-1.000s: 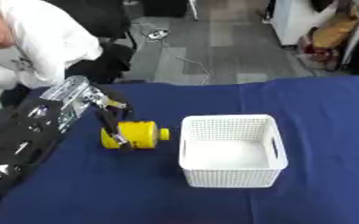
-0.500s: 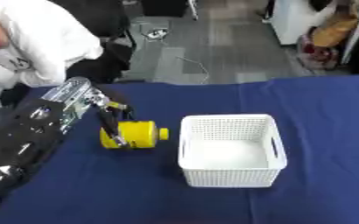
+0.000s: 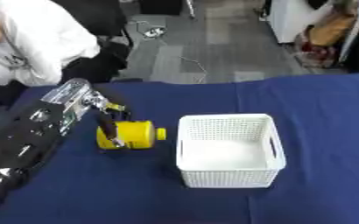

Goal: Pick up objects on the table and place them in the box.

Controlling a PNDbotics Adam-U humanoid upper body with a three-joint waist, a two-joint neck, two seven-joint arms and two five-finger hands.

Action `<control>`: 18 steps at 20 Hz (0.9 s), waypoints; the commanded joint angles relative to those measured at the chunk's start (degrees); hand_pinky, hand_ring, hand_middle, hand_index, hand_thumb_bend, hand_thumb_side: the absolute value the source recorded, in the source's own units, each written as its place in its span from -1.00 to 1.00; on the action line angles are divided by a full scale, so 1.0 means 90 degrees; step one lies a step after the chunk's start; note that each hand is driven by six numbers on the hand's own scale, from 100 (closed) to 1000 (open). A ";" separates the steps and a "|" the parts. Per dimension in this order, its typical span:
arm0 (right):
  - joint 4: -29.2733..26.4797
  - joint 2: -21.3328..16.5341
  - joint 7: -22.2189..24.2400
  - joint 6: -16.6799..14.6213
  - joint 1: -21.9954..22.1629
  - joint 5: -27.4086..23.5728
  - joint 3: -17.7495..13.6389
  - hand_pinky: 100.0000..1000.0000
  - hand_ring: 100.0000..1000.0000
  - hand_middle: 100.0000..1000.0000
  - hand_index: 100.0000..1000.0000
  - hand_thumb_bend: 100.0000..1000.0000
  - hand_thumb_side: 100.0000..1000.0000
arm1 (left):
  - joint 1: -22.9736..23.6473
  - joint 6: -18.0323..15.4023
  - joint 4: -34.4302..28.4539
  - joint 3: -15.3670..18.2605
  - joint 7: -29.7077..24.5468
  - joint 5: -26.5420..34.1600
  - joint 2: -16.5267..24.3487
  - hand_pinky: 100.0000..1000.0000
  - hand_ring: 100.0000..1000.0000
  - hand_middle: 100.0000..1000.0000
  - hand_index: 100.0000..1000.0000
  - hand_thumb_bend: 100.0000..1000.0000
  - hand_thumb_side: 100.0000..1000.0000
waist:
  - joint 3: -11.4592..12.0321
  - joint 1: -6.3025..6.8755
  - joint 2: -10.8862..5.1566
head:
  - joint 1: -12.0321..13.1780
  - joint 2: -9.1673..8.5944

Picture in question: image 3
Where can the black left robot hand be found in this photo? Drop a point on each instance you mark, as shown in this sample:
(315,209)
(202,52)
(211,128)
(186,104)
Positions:
(107,124)

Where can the yellow plastic jar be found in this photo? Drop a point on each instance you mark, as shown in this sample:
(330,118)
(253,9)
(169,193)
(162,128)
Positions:
(135,134)

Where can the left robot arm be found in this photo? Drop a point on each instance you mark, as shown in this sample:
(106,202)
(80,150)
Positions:
(29,128)

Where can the black office chair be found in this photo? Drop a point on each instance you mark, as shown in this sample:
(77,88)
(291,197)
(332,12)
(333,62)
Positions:
(98,38)

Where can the person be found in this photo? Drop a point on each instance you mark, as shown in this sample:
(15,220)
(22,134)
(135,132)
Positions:
(34,40)

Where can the white perforated plastic basket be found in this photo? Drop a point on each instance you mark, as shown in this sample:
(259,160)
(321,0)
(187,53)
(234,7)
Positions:
(228,151)

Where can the white cabinet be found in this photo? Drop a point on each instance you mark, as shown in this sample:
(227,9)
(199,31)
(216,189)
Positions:
(290,19)

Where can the brown and red bag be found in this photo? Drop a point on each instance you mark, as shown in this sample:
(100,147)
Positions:
(325,38)

